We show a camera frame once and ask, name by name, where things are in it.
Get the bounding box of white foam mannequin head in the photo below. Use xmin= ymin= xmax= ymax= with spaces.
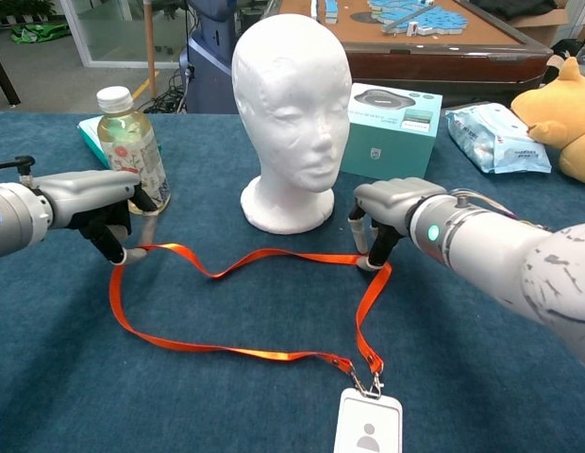
xmin=230 ymin=12 xmax=353 ymax=236

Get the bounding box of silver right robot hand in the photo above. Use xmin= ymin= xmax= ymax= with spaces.
xmin=348 ymin=177 xmax=447 ymax=274

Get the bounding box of orange lanyard strap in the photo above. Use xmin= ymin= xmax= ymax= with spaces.
xmin=109 ymin=243 xmax=393 ymax=378

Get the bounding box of green wet wipes pack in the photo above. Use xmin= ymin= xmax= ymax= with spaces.
xmin=77 ymin=115 xmax=112 ymax=170

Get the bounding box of white badge card holder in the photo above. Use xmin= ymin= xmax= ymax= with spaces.
xmin=333 ymin=370 xmax=404 ymax=453

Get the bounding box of yellow plush toy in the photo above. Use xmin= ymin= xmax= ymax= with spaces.
xmin=510 ymin=56 xmax=585 ymax=187

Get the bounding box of brown mahjong table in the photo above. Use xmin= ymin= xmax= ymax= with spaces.
xmin=263 ymin=0 xmax=555 ymax=112

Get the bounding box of blue carpet table cover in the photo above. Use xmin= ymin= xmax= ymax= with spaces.
xmin=0 ymin=111 xmax=585 ymax=453

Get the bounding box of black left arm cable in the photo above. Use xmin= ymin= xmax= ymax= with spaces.
xmin=0 ymin=155 xmax=38 ymax=185

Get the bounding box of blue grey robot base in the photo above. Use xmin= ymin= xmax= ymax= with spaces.
xmin=178 ymin=0 xmax=256 ymax=114

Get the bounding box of teal speaker box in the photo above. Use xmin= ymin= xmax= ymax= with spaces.
xmin=339 ymin=82 xmax=443 ymax=190

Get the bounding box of white framed glass door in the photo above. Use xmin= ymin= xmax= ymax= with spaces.
xmin=59 ymin=0 xmax=194 ymax=70

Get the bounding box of yellow tea bottle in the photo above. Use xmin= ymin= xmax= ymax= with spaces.
xmin=95 ymin=85 xmax=173 ymax=216

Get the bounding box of black cable bundle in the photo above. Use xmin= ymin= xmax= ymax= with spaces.
xmin=145 ymin=70 xmax=190 ymax=114

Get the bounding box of green plants row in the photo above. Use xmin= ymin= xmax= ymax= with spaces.
xmin=0 ymin=0 xmax=56 ymax=25

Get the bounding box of grey right arm cable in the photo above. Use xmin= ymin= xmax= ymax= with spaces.
xmin=445 ymin=187 xmax=553 ymax=233

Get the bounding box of dark furniture leg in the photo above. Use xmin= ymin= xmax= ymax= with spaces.
xmin=0 ymin=40 xmax=21 ymax=108

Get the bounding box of black soft object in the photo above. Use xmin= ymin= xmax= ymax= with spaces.
xmin=540 ymin=39 xmax=585 ymax=89

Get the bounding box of light blue wipes pack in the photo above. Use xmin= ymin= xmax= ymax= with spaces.
xmin=443 ymin=102 xmax=553 ymax=176

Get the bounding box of brown wooden pole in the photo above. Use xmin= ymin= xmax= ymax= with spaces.
xmin=143 ymin=0 xmax=158 ymax=99

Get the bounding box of green bag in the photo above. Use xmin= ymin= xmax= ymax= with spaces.
xmin=9 ymin=22 xmax=71 ymax=46

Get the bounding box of black cloth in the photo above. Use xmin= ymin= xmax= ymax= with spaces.
xmin=469 ymin=0 xmax=558 ymax=23

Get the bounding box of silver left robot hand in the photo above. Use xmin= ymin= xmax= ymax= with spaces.
xmin=35 ymin=169 xmax=160 ymax=266

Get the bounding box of brown cardboard box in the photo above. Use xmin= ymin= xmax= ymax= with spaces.
xmin=507 ymin=8 xmax=571 ymax=47

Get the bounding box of blue mahjong tile pile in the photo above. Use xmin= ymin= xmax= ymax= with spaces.
xmin=310 ymin=0 xmax=468 ymax=37

